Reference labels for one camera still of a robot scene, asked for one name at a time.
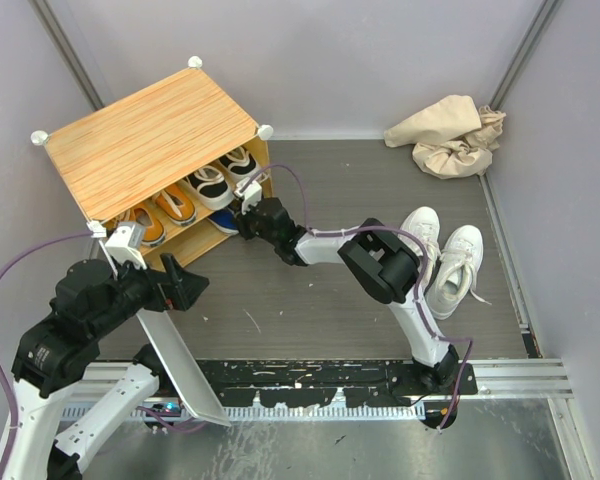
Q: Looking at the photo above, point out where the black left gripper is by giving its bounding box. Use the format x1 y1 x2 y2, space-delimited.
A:
93 249 209 335

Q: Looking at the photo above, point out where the blue sneaker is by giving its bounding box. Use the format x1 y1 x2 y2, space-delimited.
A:
207 209 239 236

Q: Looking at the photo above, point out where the orange sneaker one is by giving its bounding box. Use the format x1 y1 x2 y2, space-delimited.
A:
151 184 197 227
108 203 166 247

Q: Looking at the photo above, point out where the black white sneaker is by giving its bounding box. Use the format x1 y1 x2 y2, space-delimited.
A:
218 146 260 183
185 165 234 211

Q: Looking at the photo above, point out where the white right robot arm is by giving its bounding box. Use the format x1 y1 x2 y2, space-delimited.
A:
229 197 467 394

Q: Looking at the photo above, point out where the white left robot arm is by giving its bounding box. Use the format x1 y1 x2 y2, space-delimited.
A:
0 254 229 479

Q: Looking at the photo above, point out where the wooden shoe cabinet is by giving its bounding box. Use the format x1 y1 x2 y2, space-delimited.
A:
29 55 276 269

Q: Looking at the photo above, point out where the beige cloth bag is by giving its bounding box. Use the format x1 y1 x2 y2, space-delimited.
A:
384 95 506 180

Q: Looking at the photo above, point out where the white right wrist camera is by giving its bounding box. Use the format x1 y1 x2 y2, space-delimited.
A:
234 178 263 214

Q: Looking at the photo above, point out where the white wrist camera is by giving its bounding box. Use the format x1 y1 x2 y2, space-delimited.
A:
234 178 263 214
87 220 147 276

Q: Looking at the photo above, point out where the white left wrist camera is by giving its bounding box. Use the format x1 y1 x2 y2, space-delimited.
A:
87 220 147 276

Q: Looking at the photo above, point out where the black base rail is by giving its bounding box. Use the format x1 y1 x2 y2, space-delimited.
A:
198 360 478 427

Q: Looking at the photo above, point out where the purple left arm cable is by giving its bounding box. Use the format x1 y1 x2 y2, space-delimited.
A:
0 230 91 476

